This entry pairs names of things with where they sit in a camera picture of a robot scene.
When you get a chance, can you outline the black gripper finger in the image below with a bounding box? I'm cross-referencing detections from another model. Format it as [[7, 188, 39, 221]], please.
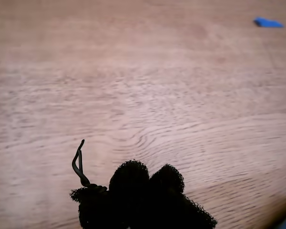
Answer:
[[143, 164, 218, 229], [70, 139, 150, 229]]

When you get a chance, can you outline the small blue tape piece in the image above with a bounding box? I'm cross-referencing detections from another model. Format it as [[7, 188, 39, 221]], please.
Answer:
[[253, 16, 285, 29]]

